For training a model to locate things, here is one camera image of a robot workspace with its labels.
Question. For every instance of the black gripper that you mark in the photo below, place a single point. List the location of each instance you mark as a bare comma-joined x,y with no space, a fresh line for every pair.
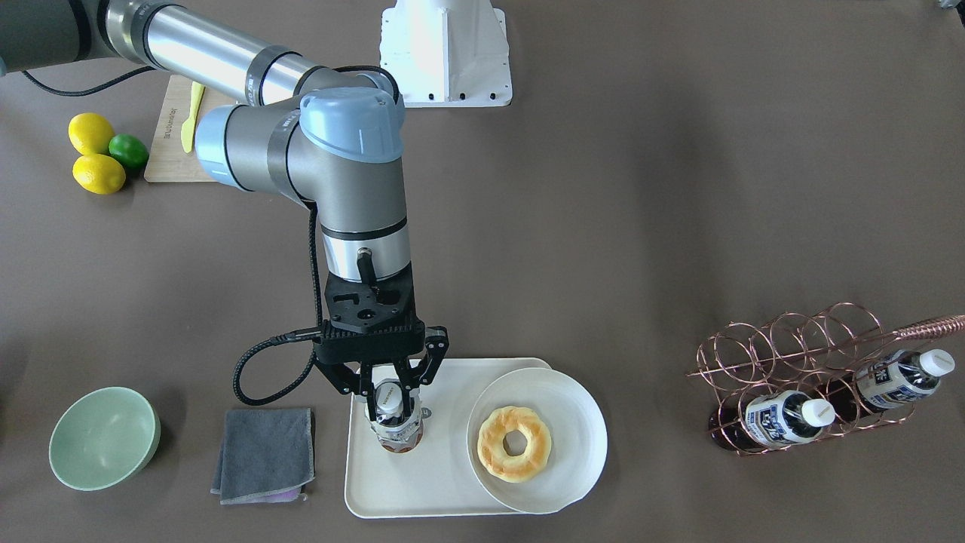
435,351

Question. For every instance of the tea bottle white cap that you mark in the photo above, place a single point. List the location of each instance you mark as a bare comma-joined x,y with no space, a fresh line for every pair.
399,415

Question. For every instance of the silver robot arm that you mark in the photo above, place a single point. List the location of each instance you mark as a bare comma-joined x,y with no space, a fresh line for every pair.
327,139

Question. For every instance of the cream rabbit tray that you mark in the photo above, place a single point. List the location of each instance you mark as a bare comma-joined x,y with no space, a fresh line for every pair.
436,478

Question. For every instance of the tea bottle in rack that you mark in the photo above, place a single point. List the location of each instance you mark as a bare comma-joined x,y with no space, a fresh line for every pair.
888,383
770,422

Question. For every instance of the glazed donut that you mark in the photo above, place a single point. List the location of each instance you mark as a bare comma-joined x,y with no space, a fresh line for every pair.
514,444

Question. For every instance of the grey folded cloth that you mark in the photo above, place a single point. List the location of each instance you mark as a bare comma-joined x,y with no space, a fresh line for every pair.
266,456

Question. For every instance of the white plate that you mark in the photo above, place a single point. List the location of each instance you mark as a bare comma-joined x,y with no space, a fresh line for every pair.
573,424

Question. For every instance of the green bowl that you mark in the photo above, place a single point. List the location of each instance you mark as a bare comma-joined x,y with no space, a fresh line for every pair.
103,439

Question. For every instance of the wooden cutting board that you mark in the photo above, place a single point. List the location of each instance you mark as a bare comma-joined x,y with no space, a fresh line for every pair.
168,163

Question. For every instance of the yellow plastic knife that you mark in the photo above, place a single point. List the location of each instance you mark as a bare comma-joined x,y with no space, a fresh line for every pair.
188,128

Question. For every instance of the green lime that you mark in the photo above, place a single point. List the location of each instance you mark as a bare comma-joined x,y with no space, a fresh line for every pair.
128,151

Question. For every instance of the yellow whole lemon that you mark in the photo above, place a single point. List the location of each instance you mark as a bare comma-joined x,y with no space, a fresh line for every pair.
90,133

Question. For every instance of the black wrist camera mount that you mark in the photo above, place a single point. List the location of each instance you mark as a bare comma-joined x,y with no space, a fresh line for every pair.
370,323

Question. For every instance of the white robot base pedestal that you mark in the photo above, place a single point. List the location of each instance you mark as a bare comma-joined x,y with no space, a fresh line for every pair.
447,54

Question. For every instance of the copper wire bottle rack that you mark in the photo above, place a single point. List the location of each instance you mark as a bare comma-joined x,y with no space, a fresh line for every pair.
816,354

